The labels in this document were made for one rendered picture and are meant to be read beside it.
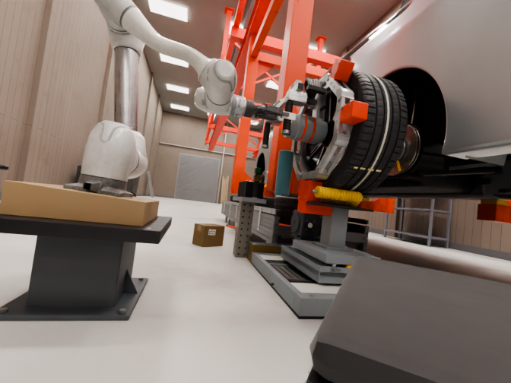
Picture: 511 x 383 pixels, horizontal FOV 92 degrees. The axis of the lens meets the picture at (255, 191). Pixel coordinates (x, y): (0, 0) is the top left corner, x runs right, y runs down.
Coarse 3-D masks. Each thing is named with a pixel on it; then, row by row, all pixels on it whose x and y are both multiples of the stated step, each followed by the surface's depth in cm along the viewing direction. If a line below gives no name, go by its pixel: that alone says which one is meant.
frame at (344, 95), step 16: (320, 80) 133; (336, 80) 120; (336, 96) 115; (352, 96) 111; (336, 112) 113; (336, 128) 111; (336, 144) 111; (336, 160) 117; (304, 176) 137; (320, 176) 123
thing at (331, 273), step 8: (288, 248) 150; (296, 248) 154; (288, 256) 149; (296, 256) 139; (304, 256) 140; (296, 264) 137; (304, 264) 128; (312, 264) 120; (320, 264) 123; (328, 264) 119; (336, 264) 131; (344, 264) 134; (304, 272) 127; (312, 272) 119; (320, 272) 113; (328, 272) 114; (336, 272) 115; (344, 272) 116; (320, 280) 113; (328, 280) 114; (336, 280) 115
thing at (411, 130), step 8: (408, 128) 146; (408, 136) 145; (416, 136) 140; (408, 144) 144; (416, 144) 139; (408, 152) 144; (416, 152) 139; (400, 160) 149; (408, 160) 143; (392, 168) 154; (408, 168) 145
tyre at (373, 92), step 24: (360, 72) 119; (360, 96) 110; (384, 96) 111; (384, 120) 108; (360, 144) 108; (384, 144) 110; (336, 168) 122; (360, 168) 114; (384, 168) 116; (360, 192) 130
